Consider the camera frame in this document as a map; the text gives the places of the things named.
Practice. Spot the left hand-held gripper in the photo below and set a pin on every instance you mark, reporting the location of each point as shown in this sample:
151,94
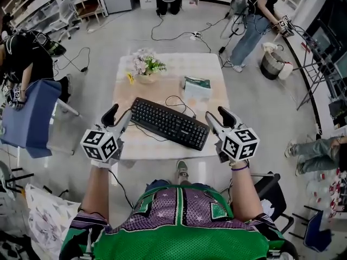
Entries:
99,145

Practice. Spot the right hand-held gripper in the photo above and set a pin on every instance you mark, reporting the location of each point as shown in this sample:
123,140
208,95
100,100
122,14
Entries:
240,145

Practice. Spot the black keyboard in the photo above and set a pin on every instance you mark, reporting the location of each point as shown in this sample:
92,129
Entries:
168,122

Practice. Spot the person's left forearm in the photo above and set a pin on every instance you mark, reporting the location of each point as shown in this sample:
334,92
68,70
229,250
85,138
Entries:
97,191

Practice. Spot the person's right forearm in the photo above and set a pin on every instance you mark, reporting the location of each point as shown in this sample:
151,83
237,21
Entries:
245,194

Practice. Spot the green white tissue pack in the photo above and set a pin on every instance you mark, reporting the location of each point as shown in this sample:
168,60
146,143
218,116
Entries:
197,88

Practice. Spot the small yellow clip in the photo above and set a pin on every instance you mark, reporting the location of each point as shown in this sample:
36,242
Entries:
130,78

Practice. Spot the white wristband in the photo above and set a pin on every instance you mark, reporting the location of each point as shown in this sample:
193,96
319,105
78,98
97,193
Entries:
101,164

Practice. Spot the potted pink flower plant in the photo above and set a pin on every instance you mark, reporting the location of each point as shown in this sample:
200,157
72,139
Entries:
146,64

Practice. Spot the plaid tablecloth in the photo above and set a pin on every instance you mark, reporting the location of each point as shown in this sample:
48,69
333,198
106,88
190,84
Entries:
189,64

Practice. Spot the black power adapter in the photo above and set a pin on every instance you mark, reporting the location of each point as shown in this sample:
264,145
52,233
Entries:
221,49

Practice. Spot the person's denim shorts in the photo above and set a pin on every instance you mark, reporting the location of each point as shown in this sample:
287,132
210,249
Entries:
157,183

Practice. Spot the grey woven basket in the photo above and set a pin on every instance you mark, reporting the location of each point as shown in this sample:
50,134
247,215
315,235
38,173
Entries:
272,64

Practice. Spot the black metal chair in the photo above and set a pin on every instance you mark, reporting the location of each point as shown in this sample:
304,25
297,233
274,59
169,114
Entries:
271,194

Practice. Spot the white power strip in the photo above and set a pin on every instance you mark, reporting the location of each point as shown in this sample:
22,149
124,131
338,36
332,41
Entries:
195,35

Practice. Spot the blue table cover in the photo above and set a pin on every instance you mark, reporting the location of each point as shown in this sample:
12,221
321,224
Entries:
27,118

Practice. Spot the metal drying rack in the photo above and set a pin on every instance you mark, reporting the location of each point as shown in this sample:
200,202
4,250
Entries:
317,64

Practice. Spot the white office chair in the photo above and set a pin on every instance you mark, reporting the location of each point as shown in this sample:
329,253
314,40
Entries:
63,18

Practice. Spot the white patterned plastic bag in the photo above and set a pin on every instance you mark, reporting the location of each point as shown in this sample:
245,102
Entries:
51,218

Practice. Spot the green purple mesh jersey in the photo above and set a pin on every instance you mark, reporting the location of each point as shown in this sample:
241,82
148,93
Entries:
179,234

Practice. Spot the white metal shelf rack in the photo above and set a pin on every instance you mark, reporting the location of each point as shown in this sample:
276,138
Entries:
40,1

